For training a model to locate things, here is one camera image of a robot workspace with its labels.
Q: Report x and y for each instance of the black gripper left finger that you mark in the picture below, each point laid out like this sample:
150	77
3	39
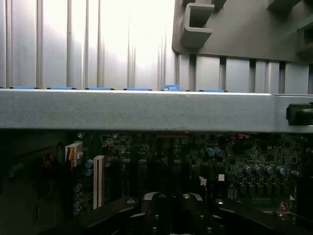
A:
156	215

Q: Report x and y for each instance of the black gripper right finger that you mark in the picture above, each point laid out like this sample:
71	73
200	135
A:
190	215

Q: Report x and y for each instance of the small white fan connector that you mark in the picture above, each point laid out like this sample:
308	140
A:
202	180

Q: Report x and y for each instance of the white expansion slot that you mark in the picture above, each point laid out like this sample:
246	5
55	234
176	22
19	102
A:
99	181

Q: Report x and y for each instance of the green motherboard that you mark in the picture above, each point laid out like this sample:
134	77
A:
244	156

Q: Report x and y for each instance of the white power connector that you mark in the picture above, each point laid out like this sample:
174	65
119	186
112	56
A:
74	154

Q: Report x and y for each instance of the open black PC case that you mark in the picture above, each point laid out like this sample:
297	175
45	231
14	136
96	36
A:
146	110

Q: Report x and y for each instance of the grey plastic parts rack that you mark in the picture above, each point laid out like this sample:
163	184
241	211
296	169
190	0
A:
244	29

